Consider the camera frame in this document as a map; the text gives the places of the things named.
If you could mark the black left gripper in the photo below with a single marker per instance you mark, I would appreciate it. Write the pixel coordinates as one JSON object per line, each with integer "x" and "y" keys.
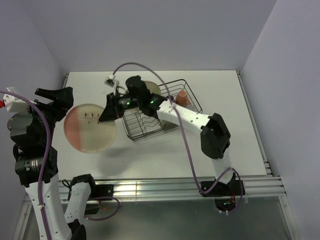
{"x": 63, "y": 97}

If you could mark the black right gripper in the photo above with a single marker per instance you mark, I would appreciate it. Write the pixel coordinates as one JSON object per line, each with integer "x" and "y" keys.
{"x": 113, "y": 109}

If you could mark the pink and cream plate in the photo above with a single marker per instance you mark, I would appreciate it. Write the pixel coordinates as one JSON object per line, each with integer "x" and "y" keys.
{"x": 85, "y": 132}

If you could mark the green and cream plate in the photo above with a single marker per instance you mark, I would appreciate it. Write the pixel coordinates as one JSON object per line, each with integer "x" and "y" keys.
{"x": 153, "y": 87}

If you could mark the pink ceramic mug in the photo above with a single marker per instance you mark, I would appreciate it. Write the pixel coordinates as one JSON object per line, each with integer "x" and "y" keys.
{"x": 182, "y": 98}

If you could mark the clear glass cup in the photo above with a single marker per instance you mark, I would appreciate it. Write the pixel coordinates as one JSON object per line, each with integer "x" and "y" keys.
{"x": 192, "y": 107}

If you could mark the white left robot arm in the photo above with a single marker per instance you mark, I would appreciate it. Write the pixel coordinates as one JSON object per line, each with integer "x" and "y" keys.
{"x": 36, "y": 163}

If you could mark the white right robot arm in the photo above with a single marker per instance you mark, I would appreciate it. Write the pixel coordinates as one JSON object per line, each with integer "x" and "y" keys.
{"x": 212, "y": 130}

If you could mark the dark wire dish rack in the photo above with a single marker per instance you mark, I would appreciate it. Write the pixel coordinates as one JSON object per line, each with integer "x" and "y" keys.
{"x": 138, "y": 125}

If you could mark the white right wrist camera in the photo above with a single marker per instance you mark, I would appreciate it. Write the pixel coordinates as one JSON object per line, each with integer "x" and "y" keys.
{"x": 112, "y": 82}

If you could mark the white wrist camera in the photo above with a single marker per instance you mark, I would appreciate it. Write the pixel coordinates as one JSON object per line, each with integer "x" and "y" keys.
{"x": 112, "y": 82}
{"x": 12, "y": 103}

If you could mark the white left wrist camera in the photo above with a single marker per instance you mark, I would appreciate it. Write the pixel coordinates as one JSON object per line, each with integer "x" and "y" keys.
{"x": 12, "y": 103}

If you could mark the aluminium frame rail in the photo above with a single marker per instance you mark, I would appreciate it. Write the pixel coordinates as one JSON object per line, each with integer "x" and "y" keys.
{"x": 184, "y": 189}

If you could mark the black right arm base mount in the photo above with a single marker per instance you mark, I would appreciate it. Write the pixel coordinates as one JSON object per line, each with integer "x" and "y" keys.
{"x": 234, "y": 187}

